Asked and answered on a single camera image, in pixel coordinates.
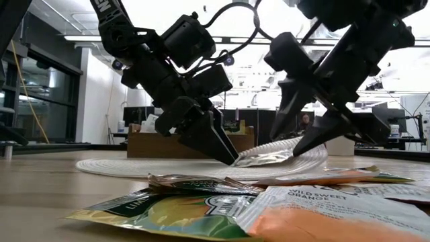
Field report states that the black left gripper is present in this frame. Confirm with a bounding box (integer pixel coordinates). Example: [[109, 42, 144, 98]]
[[120, 43, 241, 167]]

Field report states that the white round woven placemat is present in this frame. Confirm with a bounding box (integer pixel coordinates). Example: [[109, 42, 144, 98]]
[[75, 135, 329, 181]]

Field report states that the overhead light bar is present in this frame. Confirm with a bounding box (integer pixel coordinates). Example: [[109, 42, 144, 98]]
[[63, 33, 430, 48]]

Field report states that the white pot with green plant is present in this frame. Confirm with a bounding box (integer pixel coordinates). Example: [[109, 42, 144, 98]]
[[325, 134, 355, 157]]

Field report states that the peach foil Ahmad tea packet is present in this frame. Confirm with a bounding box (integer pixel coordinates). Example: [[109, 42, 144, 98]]
[[146, 173, 265, 196], [230, 143, 304, 168]]

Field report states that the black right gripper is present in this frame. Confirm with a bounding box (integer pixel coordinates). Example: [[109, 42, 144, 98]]
[[269, 13, 417, 157]]

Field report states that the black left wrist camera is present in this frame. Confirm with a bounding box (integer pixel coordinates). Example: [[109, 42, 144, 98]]
[[160, 11, 217, 71]]

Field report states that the black desk partition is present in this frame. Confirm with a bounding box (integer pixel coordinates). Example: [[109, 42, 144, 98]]
[[218, 108, 316, 145]]

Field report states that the black computer monitor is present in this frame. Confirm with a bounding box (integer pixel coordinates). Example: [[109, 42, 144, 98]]
[[371, 106, 408, 134], [122, 106, 156, 128]]

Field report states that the person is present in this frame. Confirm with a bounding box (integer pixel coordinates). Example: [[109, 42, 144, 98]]
[[297, 112, 315, 134]]

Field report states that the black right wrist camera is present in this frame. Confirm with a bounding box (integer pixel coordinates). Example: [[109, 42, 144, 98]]
[[263, 31, 316, 87]]

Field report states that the yellow green Ahmad tea packet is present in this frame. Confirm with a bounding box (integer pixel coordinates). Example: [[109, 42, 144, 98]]
[[66, 188, 261, 242], [222, 120, 241, 134], [361, 164, 417, 185]]

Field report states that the white orange Tazo tea packet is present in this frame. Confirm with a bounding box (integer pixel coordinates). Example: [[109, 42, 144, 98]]
[[138, 113, 159, 133], [251, 166, 382, 188], [331, 183, 430, 204], [234, 185, 430, 242]]

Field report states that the wooden tea box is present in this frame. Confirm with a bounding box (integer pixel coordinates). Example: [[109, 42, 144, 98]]
[[126, 121, 255, 159]]

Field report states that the metal frame post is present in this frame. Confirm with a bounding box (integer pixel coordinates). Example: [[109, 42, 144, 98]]
[[0, 140, 15, 165]]

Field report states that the yellow hanging cable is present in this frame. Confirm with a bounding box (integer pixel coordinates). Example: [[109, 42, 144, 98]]
[[9, 40, 50, 145]]

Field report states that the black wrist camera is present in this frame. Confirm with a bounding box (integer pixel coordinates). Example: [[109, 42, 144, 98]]
[[263, 31, 316, 87], [160, 11, 217, 71]]

